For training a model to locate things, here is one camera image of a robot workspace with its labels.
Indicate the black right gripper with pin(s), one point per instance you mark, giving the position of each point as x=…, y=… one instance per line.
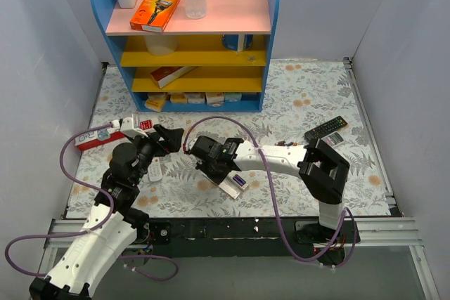
x=204, y=154

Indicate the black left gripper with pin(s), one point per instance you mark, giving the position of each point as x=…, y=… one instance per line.
x=159, y=139

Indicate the white remote battery cover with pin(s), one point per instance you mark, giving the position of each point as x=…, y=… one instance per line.
x=228, y=186

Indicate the white slim remote control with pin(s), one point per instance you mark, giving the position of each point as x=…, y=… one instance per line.
x=241, y=181

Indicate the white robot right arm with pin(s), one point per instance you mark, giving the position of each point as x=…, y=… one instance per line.
x=323, y=170

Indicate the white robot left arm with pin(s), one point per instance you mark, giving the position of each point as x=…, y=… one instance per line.
x=112, y=224

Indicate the red white calculator remote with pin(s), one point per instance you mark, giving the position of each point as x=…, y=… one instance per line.
x=146, y=124

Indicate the white remote on table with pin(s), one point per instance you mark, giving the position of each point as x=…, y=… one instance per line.
x=154, y=171

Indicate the pile of aaa batteries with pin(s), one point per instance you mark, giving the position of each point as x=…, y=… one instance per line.
x=286, y=144

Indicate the black tv remote control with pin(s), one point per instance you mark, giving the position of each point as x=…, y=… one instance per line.
x=326, y=128

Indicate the grey ac remote control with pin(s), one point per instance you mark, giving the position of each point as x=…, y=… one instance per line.
x=333, y=140

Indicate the red white box on shelf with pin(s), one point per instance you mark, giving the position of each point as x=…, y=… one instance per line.
x=166, y=75

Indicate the red white toothpaste box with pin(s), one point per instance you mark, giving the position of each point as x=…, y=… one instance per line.
x=94, y=138

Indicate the blue wooden shelf unit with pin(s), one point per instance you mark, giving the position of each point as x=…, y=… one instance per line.
x=217, y=69

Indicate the white cup on shelf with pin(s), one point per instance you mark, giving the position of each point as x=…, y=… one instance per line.
x=161, y=45

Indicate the blue white can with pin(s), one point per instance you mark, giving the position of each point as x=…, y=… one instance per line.
x=237, y=42

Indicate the orange razor box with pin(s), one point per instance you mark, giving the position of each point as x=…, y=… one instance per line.
x=153, y=15

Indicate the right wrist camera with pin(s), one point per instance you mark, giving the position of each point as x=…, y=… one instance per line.
x=187, y=147

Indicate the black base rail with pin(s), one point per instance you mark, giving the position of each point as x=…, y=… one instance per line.
x=240, y=237

